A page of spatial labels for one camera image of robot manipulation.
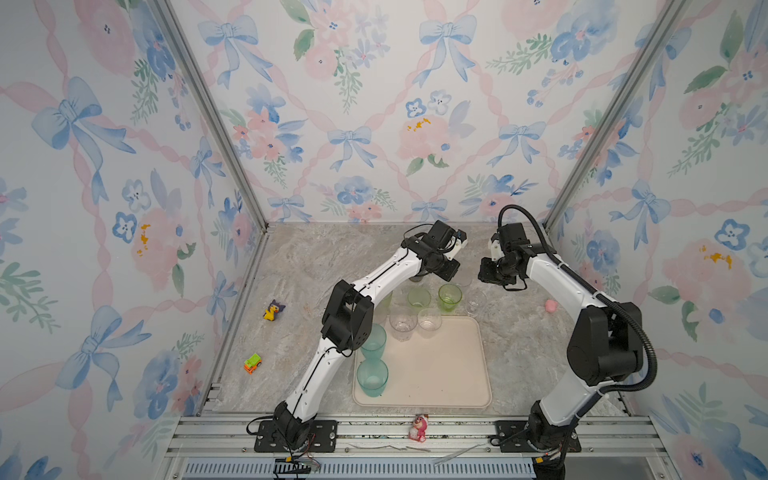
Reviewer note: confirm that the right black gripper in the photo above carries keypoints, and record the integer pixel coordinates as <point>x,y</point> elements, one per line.
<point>484,275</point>

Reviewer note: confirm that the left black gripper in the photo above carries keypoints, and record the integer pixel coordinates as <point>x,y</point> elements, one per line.
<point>454,267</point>

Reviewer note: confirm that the clear textured cup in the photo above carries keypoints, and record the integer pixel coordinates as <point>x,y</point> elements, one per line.
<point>429,322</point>

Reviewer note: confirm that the clear smooth cup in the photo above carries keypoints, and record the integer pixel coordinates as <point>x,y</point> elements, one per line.
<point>402,321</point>

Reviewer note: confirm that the teal cup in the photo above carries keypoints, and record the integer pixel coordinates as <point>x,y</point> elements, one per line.
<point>374,346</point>
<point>372,376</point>

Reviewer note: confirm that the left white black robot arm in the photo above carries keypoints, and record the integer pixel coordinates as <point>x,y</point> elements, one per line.
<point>348,320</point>

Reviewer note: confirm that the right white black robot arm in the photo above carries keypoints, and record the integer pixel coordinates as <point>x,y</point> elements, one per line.
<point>608,350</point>

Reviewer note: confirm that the beige plastic tray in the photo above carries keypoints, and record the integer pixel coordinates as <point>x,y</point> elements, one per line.
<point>447,370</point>

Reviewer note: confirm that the clear cup back right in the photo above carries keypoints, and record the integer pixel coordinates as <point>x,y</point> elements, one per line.
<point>464,278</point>

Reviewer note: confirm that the bright green cup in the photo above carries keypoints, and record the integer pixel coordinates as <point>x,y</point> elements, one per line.
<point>449,297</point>

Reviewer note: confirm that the light green textured cup middle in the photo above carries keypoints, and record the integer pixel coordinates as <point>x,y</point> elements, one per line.
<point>419,298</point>

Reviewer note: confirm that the light green textured cup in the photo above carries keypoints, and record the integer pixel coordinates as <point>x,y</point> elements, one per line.
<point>419,298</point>
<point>384,304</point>

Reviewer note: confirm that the clear cup front right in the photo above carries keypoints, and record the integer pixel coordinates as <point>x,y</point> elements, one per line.
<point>476,299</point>

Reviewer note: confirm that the pink pig toy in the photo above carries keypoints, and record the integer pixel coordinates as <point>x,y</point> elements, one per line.
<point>551,306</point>

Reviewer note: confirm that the light green textured cup left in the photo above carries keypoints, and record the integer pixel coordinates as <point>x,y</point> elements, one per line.
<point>384,304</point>

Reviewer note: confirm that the pikachu toy figure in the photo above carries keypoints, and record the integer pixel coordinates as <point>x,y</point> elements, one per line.
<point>273,310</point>

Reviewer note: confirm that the pink bear toy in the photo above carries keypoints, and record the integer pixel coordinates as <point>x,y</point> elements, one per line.
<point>418,428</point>

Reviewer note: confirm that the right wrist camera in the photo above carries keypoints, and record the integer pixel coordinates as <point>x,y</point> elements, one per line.
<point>495,249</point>

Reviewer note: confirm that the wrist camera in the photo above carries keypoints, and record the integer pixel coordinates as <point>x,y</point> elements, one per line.
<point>495,249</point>
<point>459,241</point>

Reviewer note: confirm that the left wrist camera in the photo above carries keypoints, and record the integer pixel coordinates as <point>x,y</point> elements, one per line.
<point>459,241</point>

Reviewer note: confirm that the right aluminium corner post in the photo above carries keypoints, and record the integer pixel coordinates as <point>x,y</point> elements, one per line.
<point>660,32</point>

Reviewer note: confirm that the aluminium corner post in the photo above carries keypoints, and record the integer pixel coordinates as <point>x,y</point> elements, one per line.
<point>180,47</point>
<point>660,32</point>

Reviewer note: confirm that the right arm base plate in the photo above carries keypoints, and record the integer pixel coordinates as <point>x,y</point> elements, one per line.
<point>516,436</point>

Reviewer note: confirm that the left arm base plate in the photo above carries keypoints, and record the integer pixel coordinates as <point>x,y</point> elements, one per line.
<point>318,436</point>

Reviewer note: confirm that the aluminium rail frame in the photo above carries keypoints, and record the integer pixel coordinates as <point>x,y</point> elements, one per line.
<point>222,446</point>

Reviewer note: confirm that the left aluminium corner post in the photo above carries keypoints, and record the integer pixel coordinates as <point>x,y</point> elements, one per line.
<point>180,47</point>

